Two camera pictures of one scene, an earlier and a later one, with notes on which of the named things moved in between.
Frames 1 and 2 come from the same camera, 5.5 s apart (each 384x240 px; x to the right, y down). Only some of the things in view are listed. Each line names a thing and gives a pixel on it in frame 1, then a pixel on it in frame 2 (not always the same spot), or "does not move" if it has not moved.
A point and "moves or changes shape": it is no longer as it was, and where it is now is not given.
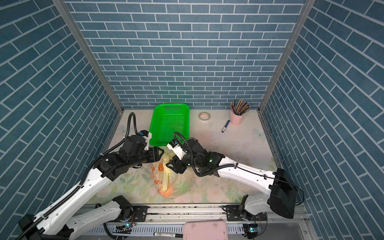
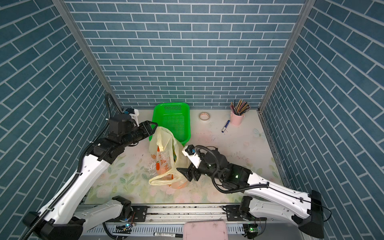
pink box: (207, 230) does not move
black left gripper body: (147, 156) to (134, 136)
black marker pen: (169, 234) does not move
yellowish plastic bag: (167, 182) moves or changes shape
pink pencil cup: (236, 120) does not move
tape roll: (204, 116) does not move
